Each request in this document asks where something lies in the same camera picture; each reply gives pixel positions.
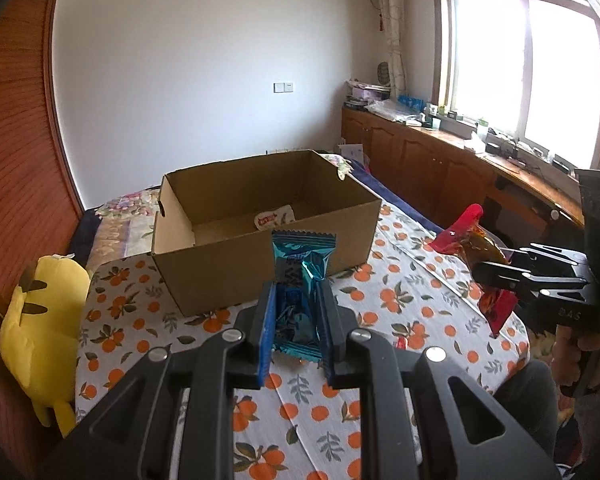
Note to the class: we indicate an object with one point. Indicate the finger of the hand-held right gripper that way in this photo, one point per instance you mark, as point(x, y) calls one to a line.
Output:
point(550, 259)
point(510, 277)

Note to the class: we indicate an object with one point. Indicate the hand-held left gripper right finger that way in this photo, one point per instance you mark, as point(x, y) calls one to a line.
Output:
point(327, 320)

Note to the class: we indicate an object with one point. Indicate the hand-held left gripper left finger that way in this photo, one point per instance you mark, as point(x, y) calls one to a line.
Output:
point(267, 320)

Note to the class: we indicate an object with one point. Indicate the brown cardboard box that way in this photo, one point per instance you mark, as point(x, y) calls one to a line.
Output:
point(230, 275)

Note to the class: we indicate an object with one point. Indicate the blue snack packet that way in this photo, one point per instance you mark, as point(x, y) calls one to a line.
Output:
point(300, 260)

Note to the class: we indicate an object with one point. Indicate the white snack packet red label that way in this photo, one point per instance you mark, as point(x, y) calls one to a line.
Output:
point(275, 219)

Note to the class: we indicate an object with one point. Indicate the orange print tablecloth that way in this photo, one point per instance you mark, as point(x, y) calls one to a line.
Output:
point(380, 310)

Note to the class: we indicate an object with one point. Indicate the person's leg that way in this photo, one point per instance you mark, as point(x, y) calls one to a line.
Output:
point(525, 400)

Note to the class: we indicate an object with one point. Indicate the dark blue blanket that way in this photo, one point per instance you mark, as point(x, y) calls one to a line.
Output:
point(405, 195)

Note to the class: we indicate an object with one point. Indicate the white tissue box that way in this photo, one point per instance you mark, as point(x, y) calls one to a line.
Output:
point(476, 142)

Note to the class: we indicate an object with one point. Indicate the brown wooden low cabinet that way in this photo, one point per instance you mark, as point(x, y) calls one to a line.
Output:
point(420, 160)

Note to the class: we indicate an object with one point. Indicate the white paper bag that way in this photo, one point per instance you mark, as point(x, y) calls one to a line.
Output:
point(352, 154)

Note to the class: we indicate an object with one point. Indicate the floral blanket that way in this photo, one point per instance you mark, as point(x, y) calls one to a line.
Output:
point(120, 220)

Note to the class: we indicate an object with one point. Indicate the row of blue boxes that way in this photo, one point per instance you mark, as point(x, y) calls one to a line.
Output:
point(411, 102)

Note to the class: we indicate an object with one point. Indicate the clear plastic bag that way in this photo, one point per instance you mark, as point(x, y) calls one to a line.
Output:
point(392, 110)

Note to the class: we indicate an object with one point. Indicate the wooden framed window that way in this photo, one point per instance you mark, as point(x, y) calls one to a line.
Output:
point(495, 60)

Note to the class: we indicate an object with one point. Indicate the pink box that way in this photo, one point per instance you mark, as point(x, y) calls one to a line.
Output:
point(365, 94)

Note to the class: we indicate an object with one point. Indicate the yellow plush toy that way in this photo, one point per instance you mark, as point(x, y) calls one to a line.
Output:
point(35, 330)

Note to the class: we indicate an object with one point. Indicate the round table fan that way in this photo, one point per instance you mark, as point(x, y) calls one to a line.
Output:
point(383, 74)

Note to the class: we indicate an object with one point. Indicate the patterned white curtain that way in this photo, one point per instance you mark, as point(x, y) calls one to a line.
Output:
point(392, 25)

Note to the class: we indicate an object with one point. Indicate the brown wooden wardrobe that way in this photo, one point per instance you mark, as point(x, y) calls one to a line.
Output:
point(20, 160)

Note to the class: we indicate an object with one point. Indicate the white wall switch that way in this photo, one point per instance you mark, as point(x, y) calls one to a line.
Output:
point(283, 87)

